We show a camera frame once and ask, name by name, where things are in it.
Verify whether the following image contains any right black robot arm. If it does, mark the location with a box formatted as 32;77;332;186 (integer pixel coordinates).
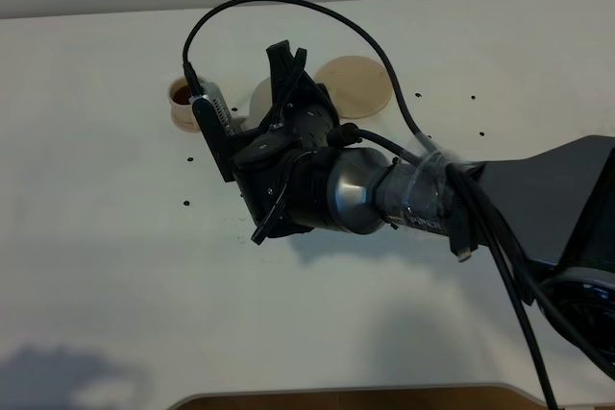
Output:
224;41;614;374

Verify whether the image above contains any round beige teapot saucer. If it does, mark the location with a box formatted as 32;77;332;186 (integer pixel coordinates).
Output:
314;56;393;119

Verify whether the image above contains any right black camera cable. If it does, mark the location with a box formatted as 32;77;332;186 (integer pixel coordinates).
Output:
182;0;561;410

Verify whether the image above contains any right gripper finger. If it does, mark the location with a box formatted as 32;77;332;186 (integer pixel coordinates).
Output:
266;40;307;115

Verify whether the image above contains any beige teapot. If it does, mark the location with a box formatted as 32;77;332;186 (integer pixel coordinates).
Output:
241;78;272;132

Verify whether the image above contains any far beige teacup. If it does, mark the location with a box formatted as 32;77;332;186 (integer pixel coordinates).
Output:
167;77;192;118

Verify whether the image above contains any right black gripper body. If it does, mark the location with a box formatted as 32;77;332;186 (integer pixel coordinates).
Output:
233;73;339;160

